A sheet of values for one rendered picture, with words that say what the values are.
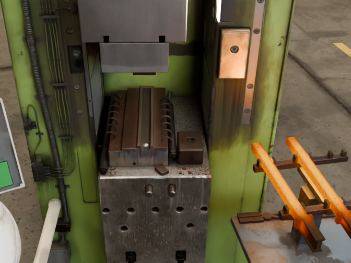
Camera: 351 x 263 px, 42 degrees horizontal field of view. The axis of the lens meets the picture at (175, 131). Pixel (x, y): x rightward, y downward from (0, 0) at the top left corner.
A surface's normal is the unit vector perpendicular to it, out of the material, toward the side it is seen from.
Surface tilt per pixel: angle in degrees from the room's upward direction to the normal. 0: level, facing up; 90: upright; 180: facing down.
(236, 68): 90
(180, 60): 90
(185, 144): 0
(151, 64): 90
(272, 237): 0
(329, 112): 0
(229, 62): 90
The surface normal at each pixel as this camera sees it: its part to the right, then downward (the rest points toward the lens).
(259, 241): 0.01, -0.83
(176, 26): 0.04, 0.56
